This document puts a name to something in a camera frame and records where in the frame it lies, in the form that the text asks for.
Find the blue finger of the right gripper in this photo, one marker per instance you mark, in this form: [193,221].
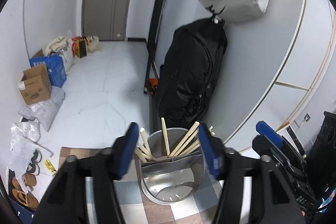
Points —
[264,129]

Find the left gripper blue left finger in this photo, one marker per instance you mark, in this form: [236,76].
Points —
[65,199]

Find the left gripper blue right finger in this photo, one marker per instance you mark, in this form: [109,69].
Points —
[272,200]

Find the wooden chopstick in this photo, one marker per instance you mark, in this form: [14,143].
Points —
[190,149]
[145,151]
[211,130]
[145,141]
[186,143]
[140,154]
[184,139]
[165,136]

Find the white utensil holder cup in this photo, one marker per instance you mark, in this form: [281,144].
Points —
[171,180]

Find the black hanging backpack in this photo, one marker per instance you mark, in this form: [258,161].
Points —
[190,72]

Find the grey plastic mailer bag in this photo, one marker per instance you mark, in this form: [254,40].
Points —
[44,111]

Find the black white sneaker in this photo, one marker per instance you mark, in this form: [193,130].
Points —
[37,156]
[33,168]

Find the beige plastic bag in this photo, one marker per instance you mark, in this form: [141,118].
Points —
[92,44]

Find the clear plastic bag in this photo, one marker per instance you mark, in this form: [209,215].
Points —
[24,142]

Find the red yellow bag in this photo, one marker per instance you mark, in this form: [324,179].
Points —
[79,46]

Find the blue cardboard box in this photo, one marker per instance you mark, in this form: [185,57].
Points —
[55,68]

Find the brown slipper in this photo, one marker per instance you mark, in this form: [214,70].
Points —
[30,180]
[27,199]

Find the brown cardboard box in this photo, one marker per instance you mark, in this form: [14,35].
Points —
[35,85]

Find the cream tote bag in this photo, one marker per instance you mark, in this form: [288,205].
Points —
[61,46]

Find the blue jordan shoe box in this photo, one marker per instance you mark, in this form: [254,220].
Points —
[25,214]

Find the black coat rack pole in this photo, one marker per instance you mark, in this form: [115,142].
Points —
[153,40]

